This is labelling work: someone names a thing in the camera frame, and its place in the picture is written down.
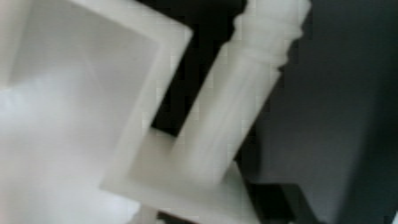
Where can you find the white chair seat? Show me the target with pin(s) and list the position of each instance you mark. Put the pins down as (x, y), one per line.
(94, 170)

